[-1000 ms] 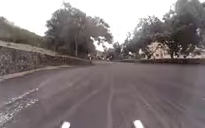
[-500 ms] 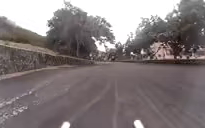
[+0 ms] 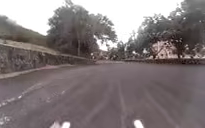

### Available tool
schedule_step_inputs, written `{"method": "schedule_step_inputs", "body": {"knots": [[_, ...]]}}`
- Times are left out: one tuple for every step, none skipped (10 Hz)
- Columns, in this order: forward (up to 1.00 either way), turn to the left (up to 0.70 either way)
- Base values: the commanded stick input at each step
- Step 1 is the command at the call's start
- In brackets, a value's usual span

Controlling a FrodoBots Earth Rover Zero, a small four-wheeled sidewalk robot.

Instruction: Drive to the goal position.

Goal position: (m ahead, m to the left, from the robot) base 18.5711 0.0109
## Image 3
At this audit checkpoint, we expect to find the grey asphalt road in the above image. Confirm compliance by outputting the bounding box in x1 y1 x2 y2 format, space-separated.
0 62 205 128

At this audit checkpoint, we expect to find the large dark roadside tree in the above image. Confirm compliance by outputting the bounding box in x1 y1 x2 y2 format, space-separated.
45 0 119 58

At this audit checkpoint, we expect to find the pale building behind trees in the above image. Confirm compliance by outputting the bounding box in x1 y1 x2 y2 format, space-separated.
151 39 205 60

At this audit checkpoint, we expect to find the robot's own part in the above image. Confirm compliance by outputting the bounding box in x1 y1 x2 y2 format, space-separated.
133 119 145 128
60 121 72 128

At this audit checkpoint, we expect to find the concrete roadside gutter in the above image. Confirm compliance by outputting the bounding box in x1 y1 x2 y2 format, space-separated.
0 63 78 84

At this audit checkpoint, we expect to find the dry grassy slope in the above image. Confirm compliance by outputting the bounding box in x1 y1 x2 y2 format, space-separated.
0 7 50 48

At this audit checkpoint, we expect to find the low dark roadside wall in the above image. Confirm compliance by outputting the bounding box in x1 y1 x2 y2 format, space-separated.
122 58 205 66

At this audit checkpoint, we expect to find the low stone retaining wall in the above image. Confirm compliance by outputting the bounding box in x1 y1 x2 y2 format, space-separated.
0 41 95 77

